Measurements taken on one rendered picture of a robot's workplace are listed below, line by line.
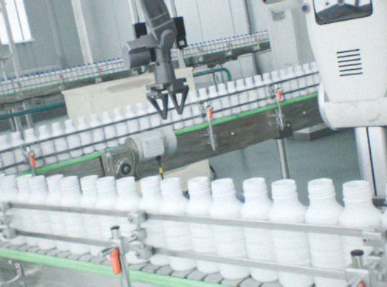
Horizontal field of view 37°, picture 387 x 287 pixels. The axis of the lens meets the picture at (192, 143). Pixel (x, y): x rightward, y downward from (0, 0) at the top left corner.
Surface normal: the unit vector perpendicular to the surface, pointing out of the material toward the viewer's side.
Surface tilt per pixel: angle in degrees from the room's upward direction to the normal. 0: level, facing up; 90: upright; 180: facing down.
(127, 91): 90
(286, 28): 90
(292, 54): 90
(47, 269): 90
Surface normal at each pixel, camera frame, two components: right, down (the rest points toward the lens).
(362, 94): -0.63, 0.25
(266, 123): 0.52, 0.05
